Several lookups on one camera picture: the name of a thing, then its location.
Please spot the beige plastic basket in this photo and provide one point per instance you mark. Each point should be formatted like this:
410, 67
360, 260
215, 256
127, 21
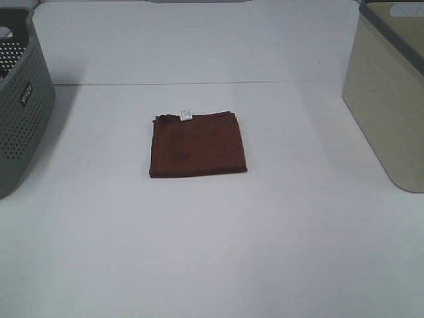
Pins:
383, 87

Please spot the brown towel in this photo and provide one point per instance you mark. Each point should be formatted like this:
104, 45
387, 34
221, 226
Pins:
203, 146

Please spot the grey perforated plastic basket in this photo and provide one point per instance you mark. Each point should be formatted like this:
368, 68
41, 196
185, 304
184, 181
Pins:
27, 95

